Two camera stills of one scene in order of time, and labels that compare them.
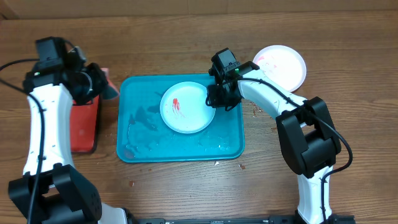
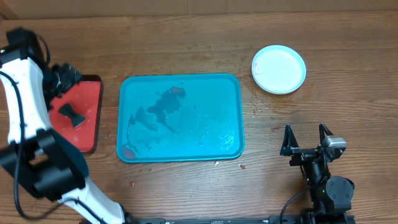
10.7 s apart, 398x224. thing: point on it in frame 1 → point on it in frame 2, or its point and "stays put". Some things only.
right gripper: x=214 y=101 → x=291 y=147
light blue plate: x=183 y=108 → x=278 y=69
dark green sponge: x=109 y=93 → x=76 y=119
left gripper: x=100 y=81 → x=71 y=76
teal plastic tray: x=142 y=136 stays put
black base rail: x=349 y=219 stays put
